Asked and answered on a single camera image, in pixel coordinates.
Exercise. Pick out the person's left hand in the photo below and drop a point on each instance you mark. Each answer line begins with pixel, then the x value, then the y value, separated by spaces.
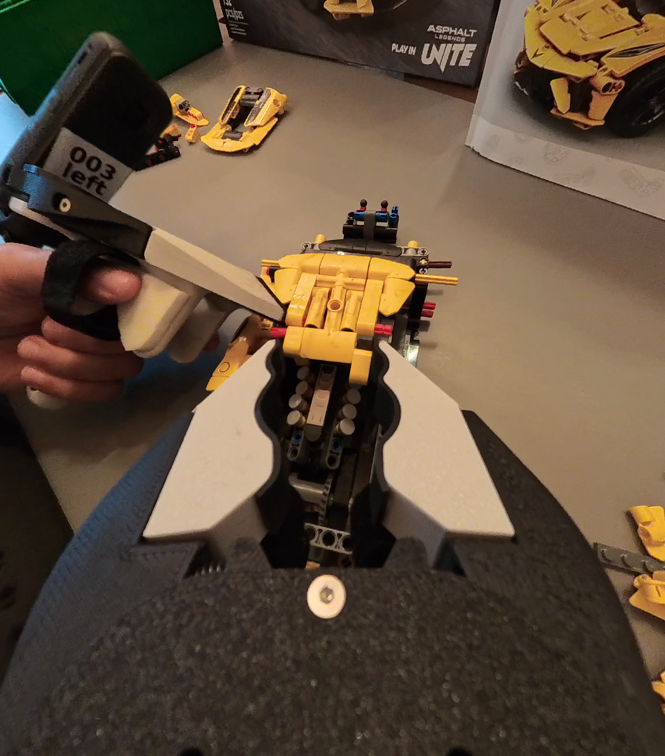
pixel 2 319

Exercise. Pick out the green plastic bin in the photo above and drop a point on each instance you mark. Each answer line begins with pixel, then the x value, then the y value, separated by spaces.
pixel 85 47

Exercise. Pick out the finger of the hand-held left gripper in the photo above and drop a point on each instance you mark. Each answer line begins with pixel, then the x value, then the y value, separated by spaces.
pixel 215 278

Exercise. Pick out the grey desk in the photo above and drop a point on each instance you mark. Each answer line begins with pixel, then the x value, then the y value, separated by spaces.
pixel 545 331

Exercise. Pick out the yellow toy car hood panel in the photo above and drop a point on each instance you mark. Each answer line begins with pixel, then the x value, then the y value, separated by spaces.
pixel 244 118

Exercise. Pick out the black toy beam piece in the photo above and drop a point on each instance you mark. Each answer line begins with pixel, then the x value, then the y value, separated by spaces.
pixel 167 144

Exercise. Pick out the yellow toy car chassis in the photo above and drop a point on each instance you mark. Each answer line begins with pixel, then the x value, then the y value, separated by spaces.
pixel 333 284

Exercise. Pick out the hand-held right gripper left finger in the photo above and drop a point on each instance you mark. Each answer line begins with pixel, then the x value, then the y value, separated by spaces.
pixel 209 484

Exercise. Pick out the small yellow toy piece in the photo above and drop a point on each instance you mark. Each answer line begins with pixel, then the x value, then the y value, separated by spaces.
pixel 189 116

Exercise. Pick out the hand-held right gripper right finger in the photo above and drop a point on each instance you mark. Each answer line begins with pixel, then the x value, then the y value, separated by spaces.
pixel 451 484

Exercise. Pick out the toy car instruction booklet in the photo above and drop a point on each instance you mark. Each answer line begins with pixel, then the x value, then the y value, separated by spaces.
pixel 616 165

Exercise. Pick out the toy car set box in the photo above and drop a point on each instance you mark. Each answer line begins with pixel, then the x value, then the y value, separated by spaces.
pixel 344 47

